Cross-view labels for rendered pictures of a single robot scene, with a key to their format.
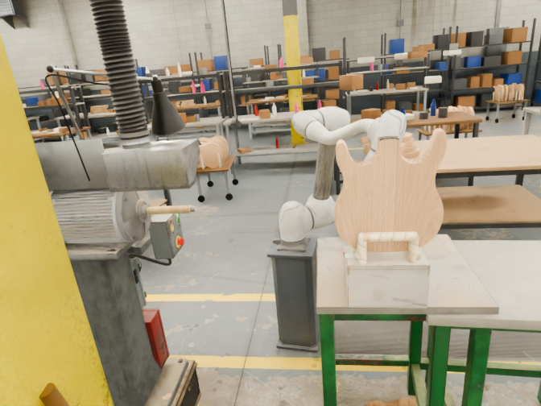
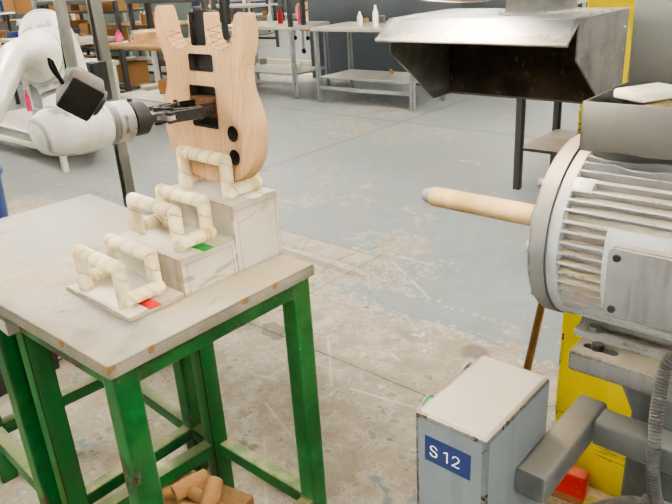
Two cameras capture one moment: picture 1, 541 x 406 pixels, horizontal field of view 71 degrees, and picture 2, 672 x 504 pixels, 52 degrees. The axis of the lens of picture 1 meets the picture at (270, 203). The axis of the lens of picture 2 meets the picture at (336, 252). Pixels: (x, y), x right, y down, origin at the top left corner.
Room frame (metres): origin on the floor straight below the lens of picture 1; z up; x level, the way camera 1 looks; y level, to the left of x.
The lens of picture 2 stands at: (2.42, 0.77, 1.61)
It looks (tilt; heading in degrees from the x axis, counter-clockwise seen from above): 23 degrees down; 214
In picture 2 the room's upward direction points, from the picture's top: 4 degrees counter-clockwise
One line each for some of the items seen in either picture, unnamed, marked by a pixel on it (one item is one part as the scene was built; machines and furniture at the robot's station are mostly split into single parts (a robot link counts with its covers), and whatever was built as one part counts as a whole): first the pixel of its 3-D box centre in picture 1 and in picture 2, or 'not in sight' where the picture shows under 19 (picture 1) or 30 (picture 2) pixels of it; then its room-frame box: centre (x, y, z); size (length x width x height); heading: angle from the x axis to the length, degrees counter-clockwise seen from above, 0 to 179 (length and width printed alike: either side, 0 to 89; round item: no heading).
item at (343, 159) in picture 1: (346, 153); (240, 33); (1.20, -0.26, 1.48); 0.07 x 0.04 x 0.09; 80
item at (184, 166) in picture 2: not in sight; (184, 169); (1.21, -0.48, 1.15); 0.03 x 0.03 x 0.09
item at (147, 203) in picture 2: not in sight; (152, 205); (1.39, -0.42, 1.12); 0.20 x 0.03 x 0.03; 80
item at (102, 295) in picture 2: not in sight; (124, 291); (1.50, -0.44, 0.94); 0.27 x 0.15 x 0.01; 81
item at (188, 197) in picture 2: not in sight; (181, 195); (1.30, -0.41, 1.12); 0.20 x 0.03 x 0.03; 80
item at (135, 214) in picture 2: not in sight; (136, 217); (1.37, -0.50, 1.07); 0.03 x 0.03 x 0.09
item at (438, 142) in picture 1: (431, 146); (171, 26); (1.15, -0.51, 1.49); 0.07 x 0.04 x 0.10; 80
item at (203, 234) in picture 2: not in sight; (196, 237); (1.36, -0.32, 1.04); 0.11 x 0.03 x 0.03; 171
